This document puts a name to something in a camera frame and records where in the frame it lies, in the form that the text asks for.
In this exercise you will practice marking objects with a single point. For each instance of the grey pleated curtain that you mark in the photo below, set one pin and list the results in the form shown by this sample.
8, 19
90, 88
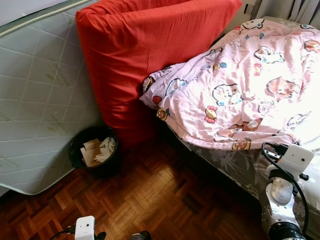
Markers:
290, 10

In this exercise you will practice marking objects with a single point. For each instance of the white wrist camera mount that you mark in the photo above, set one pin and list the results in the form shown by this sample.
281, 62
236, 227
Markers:
85, 229
297, 157

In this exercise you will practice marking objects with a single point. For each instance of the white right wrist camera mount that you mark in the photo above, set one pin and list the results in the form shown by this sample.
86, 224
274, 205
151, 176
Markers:
297, 157

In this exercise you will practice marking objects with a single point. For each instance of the flattened brown cardboard box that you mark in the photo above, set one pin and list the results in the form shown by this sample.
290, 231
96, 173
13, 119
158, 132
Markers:
90, 152

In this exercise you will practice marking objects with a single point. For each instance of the black round trash bin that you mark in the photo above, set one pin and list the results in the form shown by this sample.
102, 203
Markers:
75, 150

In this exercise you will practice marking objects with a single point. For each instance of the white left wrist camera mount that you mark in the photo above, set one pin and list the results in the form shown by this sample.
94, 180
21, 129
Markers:
85, 229

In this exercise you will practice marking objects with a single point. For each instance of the silver left robot leg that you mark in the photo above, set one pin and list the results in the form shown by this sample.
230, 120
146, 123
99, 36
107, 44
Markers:
140, 236

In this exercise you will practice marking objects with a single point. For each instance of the pink cartoon print duvet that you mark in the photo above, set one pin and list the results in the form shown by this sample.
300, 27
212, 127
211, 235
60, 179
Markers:
240, 90

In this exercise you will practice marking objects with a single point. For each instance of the large red cushion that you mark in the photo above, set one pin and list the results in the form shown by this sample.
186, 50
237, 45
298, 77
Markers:
130, 60

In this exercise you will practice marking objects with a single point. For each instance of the white quilted mattress green trim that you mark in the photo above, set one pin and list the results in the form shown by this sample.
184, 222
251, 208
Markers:
40, 100

